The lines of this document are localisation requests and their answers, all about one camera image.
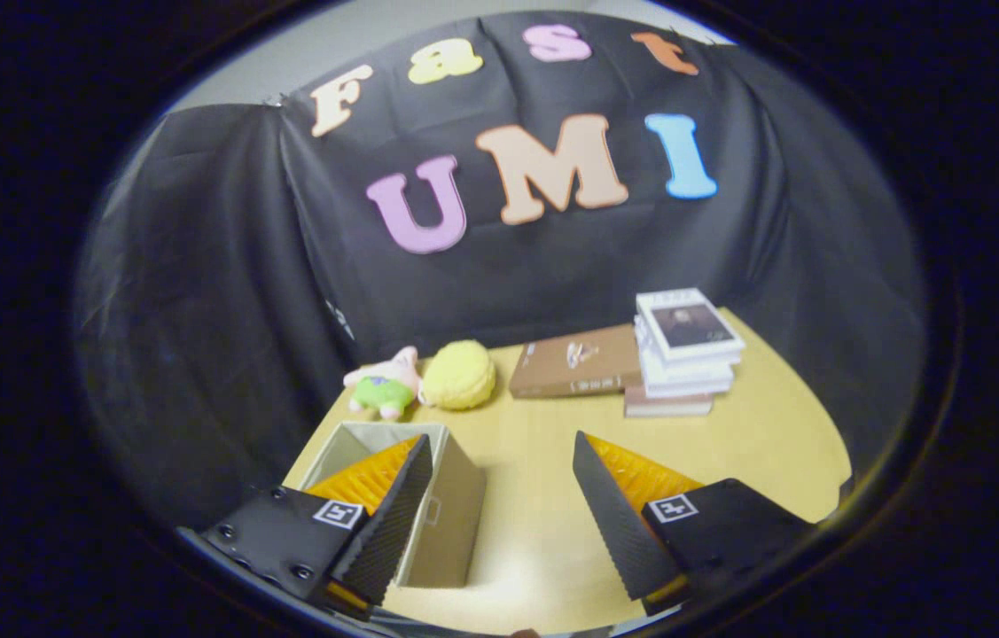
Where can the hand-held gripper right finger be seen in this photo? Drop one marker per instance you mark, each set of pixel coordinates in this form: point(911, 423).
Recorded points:
point(610, 523)

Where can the tan fabric storage box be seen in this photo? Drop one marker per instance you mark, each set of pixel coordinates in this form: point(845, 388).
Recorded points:
point(455, 514)

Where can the white book with portrait cover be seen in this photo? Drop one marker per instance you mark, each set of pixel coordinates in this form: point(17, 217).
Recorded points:
point(690, 323)

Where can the pinkish brown book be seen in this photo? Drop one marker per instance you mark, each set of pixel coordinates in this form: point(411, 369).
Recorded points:
point(667, 405)

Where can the pink star plush toy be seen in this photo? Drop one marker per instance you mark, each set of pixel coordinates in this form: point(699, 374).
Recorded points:
point(384, 390)

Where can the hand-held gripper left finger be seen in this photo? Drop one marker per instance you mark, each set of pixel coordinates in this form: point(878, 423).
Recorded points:
point(393, 523)

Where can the brown hardcover book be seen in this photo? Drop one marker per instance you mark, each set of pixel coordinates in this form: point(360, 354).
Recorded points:
point(574, 363)

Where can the yellow plush ball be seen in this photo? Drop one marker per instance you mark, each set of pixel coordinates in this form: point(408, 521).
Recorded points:
point(459, 377)

